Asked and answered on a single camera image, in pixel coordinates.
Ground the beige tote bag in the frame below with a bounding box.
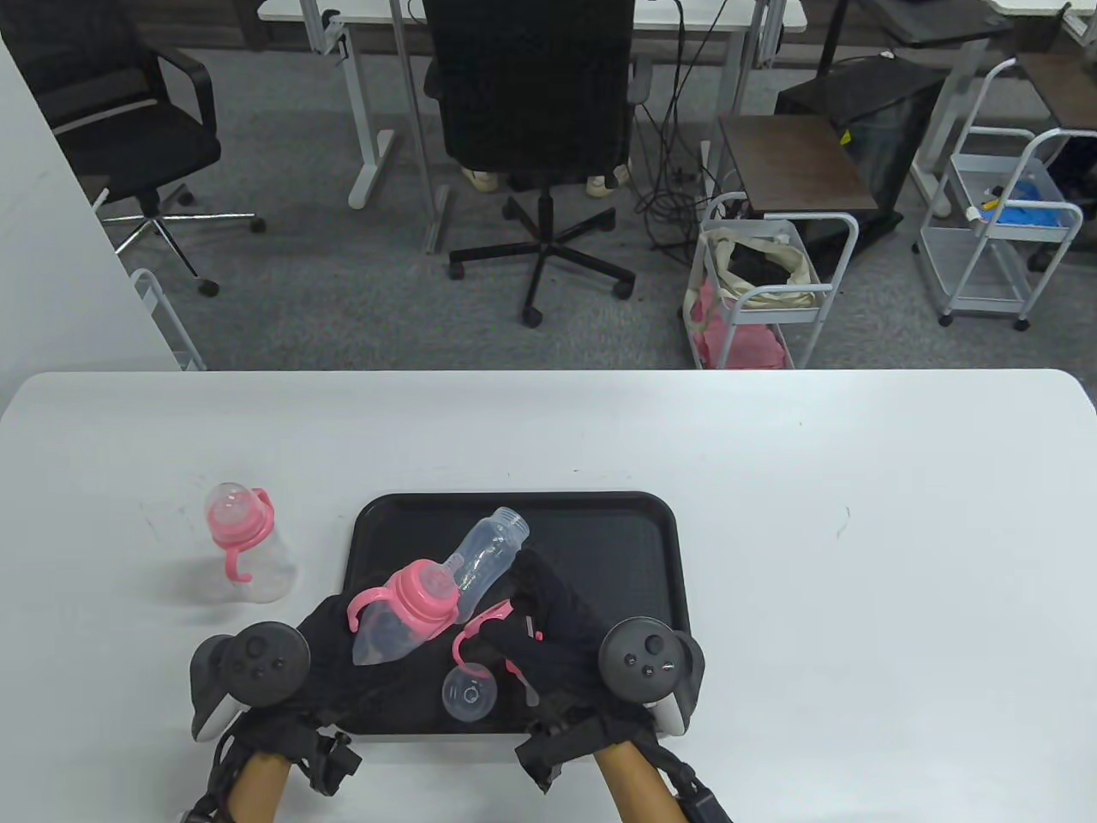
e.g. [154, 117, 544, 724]
[707, 227, 819, 309]

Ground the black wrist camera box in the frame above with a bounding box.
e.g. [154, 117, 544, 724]
[660, 754, 734, 823]

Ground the bundle of black cables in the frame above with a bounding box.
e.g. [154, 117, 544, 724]
[630, 0, 729, 249]

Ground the white desk with legs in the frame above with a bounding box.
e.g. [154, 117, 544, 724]
[257, 0, 808, 255]

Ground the black plastic tray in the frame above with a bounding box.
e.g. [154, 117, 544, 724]
[324, 490, 699, 743]

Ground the black high-back office chair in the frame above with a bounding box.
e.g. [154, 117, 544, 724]
[422, 0, 656, 328]

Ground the black and white controller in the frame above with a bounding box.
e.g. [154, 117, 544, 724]
[598, 616, 705, 738]
[190, 622, 311, 742]

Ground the person's left hand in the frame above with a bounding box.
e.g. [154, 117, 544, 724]
[227, 593, 455, 757]

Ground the black desk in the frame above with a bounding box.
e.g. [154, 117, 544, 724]
[814, 0, 1016, 82]

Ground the pink bag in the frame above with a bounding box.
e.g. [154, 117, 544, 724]
[683, 283, 794, 371]

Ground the blue cloth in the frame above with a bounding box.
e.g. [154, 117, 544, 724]
[968, 176, 1082, 228]

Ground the person's right hand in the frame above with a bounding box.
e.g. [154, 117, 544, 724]
[474, 547, 665, 748]

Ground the white partition board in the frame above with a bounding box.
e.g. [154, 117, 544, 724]
[0, 39, 183, 411]

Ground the brown side table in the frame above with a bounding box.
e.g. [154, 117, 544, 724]
[716, 111, 905, 249]

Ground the person's right forearm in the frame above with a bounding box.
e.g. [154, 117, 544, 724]
[596, 744, 674, 823]

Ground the person's left forearm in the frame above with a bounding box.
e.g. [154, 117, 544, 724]
[227, 754, 292, 823]

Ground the clear baby bottle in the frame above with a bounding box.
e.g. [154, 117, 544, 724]
[214, 527, 301, 606]
[351, 593, 451, 666]
[446, 508, 531, 623]

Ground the black office chair with armrests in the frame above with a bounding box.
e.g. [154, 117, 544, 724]
[0, 0, 268, 298]

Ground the aluminium frame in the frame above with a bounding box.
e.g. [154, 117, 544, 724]
[387, 0, 453, 255]

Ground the white trolley cart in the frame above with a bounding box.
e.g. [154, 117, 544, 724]
[913, 56, 1088, 331]
[683, 190, 860, 371]

